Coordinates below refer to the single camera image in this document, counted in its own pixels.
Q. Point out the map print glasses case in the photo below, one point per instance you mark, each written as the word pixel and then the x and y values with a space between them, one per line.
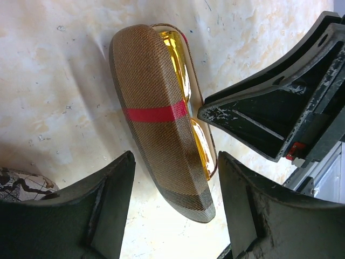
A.
pixel 18 186

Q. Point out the yellow sunglasses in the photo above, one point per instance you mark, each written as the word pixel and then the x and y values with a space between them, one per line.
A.
pixel 174 45

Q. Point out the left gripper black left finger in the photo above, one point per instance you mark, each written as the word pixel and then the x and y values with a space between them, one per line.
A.
pixel 84 220

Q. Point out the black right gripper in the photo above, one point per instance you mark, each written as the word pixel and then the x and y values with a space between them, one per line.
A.
pixel 295 107

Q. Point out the brown plaid glasses case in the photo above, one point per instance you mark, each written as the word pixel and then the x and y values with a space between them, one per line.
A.
pixel 153 105

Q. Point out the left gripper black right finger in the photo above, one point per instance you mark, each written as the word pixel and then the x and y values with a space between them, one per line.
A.
pixel 268 220

